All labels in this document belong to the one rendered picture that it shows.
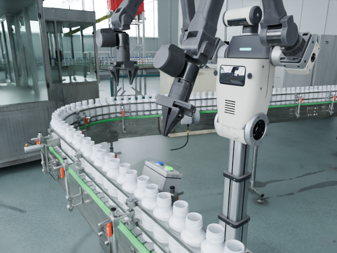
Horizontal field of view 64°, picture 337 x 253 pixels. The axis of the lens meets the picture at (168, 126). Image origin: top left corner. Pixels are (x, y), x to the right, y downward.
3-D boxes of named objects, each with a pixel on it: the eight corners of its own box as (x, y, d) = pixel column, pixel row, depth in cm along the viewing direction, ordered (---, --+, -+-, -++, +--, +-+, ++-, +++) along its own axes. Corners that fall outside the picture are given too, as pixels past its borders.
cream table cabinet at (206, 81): (207, 124, 580) (210, 68, 548) (222, 131, 524) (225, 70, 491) (159, 128, 546) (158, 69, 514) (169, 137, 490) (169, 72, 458)
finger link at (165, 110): (177, 140, 67) (189, 105, 67) (152, 131, 69) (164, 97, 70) (183, 142, 73) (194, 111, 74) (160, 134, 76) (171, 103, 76)
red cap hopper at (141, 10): (115, 109, 721) (108, -4, 644) (111, 104, 786) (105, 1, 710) (148, 107, 749) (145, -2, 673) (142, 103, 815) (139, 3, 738)
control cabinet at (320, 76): (318, 110, 717) (330, 34, 665) (334, 114, 672) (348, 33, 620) (294, 112, 692) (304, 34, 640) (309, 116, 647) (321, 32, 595)
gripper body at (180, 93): (189, 111, 67) (199, 83, 68) (154, 99, 70) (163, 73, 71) (194, 115, 74) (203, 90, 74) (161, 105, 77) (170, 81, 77)
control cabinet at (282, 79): (291, 112, 690) (301, 33, 638) (306, 116, 644) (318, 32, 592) (265, 114, 665) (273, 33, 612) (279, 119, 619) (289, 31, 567)
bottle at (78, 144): (85, 165, 128) (82, 132, 124) (92, 169, 124) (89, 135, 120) (73, 169, 124) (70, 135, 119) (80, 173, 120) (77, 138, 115)
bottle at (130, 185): (120, 217, 88) (118, 171, 84) (136, 210, 92) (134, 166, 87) (129, 226, 84) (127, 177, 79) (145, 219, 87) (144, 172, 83)
